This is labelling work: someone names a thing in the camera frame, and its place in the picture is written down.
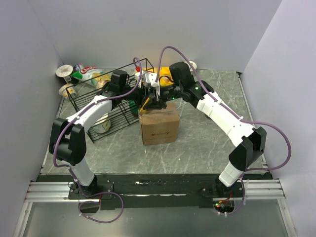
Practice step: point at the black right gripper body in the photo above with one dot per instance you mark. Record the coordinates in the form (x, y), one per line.
(167, 93)

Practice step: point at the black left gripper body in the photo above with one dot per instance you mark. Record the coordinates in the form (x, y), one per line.
(136, 95)

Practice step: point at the yellow utility knife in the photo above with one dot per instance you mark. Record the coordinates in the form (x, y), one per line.
(145, 104)

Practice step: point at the brown cardboard express box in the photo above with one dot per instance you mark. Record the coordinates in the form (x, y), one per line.
(159, 126)

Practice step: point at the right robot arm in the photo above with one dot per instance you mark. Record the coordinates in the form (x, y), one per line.
(249, 142)

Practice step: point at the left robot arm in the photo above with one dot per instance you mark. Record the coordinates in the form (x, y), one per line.
(67, 141)

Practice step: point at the yellow chips bag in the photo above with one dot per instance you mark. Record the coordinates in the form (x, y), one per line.
(165, 78)

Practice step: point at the green wrapped round package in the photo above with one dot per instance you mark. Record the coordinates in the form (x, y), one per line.
(134, 108)

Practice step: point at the white yogurt cup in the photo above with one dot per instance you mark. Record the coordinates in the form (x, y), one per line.
(193, 66)

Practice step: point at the green white cassava chips bag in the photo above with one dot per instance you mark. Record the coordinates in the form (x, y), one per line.
(93, 76)

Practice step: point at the white green bowl container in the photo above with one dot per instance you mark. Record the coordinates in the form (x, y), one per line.
(102, 125)

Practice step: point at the blue white small can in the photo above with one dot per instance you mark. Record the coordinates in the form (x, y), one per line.
(78, 67)

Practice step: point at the white yellow noodle cup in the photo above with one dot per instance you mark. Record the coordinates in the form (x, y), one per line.
(68, 91)

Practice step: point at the white cup brown lid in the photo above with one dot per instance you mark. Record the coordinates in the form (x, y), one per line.
(65, 72)

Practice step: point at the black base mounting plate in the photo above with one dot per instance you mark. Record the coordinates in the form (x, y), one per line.
(161, 190)

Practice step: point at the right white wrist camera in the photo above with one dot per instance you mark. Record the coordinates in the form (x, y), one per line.
(152, 83)

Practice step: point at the black wire rack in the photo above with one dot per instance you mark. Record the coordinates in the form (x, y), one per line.
(107, 99)

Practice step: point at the aluminium rail frame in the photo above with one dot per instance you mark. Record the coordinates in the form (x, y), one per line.
(60, 191)

